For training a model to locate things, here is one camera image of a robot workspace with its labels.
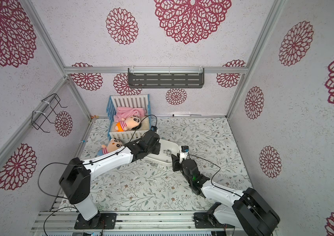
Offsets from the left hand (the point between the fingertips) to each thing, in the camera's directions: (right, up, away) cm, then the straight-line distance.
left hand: (156, 144), depth 88 cm
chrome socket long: (-2, -14, +7) cm, 15 cm away
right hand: (+12, -6, -2) cm, 14 cm away
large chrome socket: (+7, -7, +12) cm, 15 cm away
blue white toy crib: (-12, +31, +24) cm, 41 cm away
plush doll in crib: (-18, +13, +14) cm, 26 cm away
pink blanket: (-24, +22, +23) cm, 40 cm away
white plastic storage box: (+7, -4, +12) cm, 15 cm away
